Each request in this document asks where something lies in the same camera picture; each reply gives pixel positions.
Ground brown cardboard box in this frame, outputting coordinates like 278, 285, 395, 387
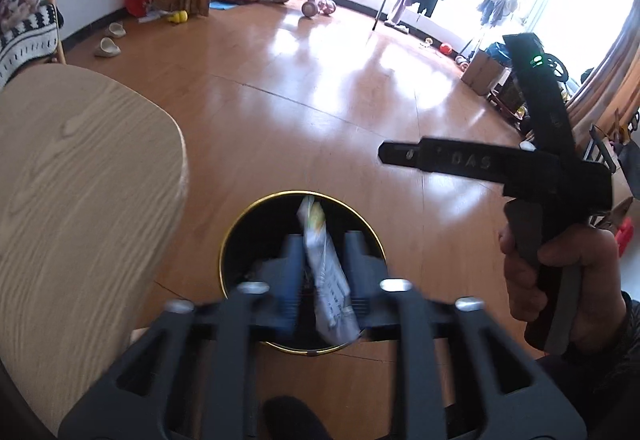
460, 49, 506, 96

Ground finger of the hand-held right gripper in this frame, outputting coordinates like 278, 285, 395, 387
378, 139, 425, 170

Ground red plastic toy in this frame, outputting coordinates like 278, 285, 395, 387
615, 215, 637, 261

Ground beige window curtain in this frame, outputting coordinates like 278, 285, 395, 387
565, 10, 640, 146

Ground blue hanging clothes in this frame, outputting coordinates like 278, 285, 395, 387
477, 0, 521, 28

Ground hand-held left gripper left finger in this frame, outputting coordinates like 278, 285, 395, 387
57, 230, 306, 440

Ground person's black shoe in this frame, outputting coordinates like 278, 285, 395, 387
263, 396, 333, 440

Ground white printed plastic wrapper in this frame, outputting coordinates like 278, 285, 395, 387
296, 194, 362, 348

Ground black round trash bin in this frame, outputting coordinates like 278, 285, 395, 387
218, 190, 388, 353

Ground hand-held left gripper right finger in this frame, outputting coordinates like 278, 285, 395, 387
342, 230, 588, 440

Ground person's right hand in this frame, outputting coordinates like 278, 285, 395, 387
498, 215, 628, 353

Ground clothes drying rack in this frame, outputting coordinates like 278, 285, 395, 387
372, 0, 531, 66

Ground person's right forearm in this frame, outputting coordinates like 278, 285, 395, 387
537, 290, 640, 440

